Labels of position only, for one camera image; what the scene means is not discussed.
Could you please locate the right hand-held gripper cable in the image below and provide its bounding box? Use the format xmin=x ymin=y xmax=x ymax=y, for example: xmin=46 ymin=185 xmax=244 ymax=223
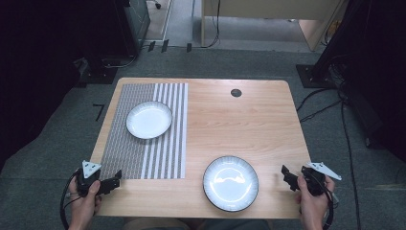
xmin=320 ymin=181 xmax=336 ymax=230

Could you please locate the black floor cable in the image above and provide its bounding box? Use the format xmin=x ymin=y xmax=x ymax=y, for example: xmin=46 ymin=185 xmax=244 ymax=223
xmin=296 ymin=86 xmax=344 ymax=124
xmin=339 ymin=95 xmax=362 ymax=230

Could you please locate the black stand base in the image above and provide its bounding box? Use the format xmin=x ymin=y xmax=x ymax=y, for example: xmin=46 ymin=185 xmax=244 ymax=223
xmin=76 ymin=65 xmax=120 ymax=85
xmin=295 ymin=63 xmax=340 ymax=89

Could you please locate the person's left hand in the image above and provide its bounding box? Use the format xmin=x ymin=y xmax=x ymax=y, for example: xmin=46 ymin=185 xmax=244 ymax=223
xmin=68 ymin=176 xmax=103 ymax=224

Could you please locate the striped woven placemat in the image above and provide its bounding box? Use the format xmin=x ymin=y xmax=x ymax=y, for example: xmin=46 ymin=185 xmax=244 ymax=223
xmin=100 ymin=82 xmax=190 ymax=180

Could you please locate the light wooden cabinet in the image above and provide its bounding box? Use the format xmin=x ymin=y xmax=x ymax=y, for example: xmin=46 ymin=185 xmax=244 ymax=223
xmin=200 ymin=0 xmax=350 ymax=53

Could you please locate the small white plate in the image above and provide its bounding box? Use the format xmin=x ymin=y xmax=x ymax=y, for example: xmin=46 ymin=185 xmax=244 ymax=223
xmin=125 ymin=101 xmax=173 ymax=140

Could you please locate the left hand-held gripper cable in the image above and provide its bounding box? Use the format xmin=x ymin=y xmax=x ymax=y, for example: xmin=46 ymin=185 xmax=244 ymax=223
xmin=59 ymin=171 xmax=80 ymax=230

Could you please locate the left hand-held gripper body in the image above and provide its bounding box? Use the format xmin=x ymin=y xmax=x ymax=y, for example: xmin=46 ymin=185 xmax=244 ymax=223
xmin=75 ymin=160 xmax=108 ymax=197

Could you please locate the dark glass-front cabinet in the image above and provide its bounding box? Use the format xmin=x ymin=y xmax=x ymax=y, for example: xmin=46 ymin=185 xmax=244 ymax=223
xmin=104 ymin=0 xmax=151 ymax=58

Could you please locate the black hanging cable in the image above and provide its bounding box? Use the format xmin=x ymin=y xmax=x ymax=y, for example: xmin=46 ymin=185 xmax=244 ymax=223
xmin=191 ymin=0 xmax=222 ymax=50

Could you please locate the large white dark-rimmed plate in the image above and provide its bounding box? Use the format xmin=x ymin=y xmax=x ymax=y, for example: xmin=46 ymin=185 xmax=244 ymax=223
xmin=202 ymin=155 xmax=259 ymax=213

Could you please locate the person's right hand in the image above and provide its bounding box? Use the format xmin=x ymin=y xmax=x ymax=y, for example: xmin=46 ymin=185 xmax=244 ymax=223
xmin=294 ymin=174 xmax=336 ymax=224

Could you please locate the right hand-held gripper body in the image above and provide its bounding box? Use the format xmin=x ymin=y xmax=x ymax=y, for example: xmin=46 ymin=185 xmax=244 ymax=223
xmin=300 ymin=161 xmax=343 ymax=196

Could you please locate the hand-held gripper cable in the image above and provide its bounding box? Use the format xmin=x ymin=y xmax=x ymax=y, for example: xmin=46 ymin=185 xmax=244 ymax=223
xmin=320 ymin=181 xmax=336 ymax=230
xmin=59 ymin=171 xmax=80 ymax=230

